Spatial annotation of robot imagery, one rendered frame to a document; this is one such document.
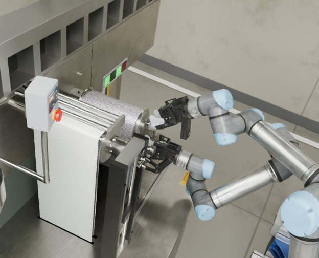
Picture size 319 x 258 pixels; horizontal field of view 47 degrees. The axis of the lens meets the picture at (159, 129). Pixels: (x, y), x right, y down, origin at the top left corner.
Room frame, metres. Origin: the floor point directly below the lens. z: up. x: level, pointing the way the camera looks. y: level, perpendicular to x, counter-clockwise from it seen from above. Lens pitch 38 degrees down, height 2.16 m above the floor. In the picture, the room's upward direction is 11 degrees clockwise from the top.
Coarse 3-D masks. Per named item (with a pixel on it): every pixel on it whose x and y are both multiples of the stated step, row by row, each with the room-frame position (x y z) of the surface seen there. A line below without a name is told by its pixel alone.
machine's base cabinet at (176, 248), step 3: (186, 222) 1.32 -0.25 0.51; (183, 228) 1.29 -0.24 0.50; (183, 231) 1.34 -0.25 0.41; (180, 234) 1.26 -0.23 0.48; (180, 237) 1.30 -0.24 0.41; (177, 240) 1.20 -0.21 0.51; (180, 240) 1.35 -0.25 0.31; (177, 243) 1.25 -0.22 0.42; (174, 246) 1.15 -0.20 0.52; (177, 246) 1.29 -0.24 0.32; (174, 249) 1.19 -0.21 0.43; (177, 249) 1.35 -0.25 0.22; (171, 252) 1.11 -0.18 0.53; (174, 252) 1.24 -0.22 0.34; (171, 255) 1.14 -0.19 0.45; (174, 255) 1.29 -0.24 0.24
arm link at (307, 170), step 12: (252, 120) 1.11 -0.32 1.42; (252, 132) 1.08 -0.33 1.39; (264, 132) 1.06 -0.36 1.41; (276, 132) 1.06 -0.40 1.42; (264, 144) 1.03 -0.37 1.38; (276, 144) 1.01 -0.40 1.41; (288, 144) 1.00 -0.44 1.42; (276, 156) 0.99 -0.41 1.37; (288, 156) 0.96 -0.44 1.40; (300, 156) 0.95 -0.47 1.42; (288, 168) 0.95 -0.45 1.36; (300, 168) 0.92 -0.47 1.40; (312, 168) 0.91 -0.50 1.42; (312, 180) 0.87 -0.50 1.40
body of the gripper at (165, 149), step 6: (162, 138) 1.23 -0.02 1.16; (168, 138) 1.23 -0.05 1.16; (156, 144) 1.17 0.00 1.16; (162, 144) 1.18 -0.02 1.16; (168, 144) 1.19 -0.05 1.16; (174, 144) 1.20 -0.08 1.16; (156, 150) 1.17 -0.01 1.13; (162, 150) 1.16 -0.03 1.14; (168, 150) 1.17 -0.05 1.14; (174, 150) 1.18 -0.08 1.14; (180, 150) 1.19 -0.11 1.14; (156, 156) 1.17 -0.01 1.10; (162, 156) 1.16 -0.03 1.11; (168, 156) 1.17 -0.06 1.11; (174, 156) 1.17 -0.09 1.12; (174, 162) 1.14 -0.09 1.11
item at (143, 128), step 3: (144, 120) 1.16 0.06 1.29; (147, 120) 1.16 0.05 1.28; (141, 123) 1.14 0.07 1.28; (144, 123) 1.14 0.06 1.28; (147, 123) 1.17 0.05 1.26; (141, 126) 1.13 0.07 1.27; (144, 126) 1.14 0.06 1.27; (147, 126) 1.18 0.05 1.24; (141, 129) 1.13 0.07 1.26; (144, 129) 1.15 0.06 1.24; (147, 129) 1.18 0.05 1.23; (141, 132) 1.13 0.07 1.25; (144, 132) 1.15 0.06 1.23
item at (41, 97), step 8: (40, 80) 0.66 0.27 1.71; (48, 80) 0.67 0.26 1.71; (56, 80) 0.68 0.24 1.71; (32, 88) 0.63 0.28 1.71; (40, 88) 0.64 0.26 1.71; (48, 88) 0.64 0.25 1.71; (56, 88) 0.67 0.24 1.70; (32, 96) 0.61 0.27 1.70; (40, 96) 0.61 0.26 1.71; (48, 96) 0.62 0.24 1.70; (56, 96) 0.67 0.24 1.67; (32, 104) 0.61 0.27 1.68; (40, 104) 0.61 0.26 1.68; (48, 104) 0.62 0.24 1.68; (56, 104) 0.67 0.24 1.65; (32, 112) 0.61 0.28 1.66; (40, 112) 0.61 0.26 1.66; (48, 112) 0.62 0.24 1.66; (56, 112) 0.65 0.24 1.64; (32, 120) 0.61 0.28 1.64; (40, 120) 0.61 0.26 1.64; (48, 120) 0.62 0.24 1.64; (56, 120) 0.63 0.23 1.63; (32, 128) 0.62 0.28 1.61; (40, 128) 0.61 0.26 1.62; (48, 128) 0.62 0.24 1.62
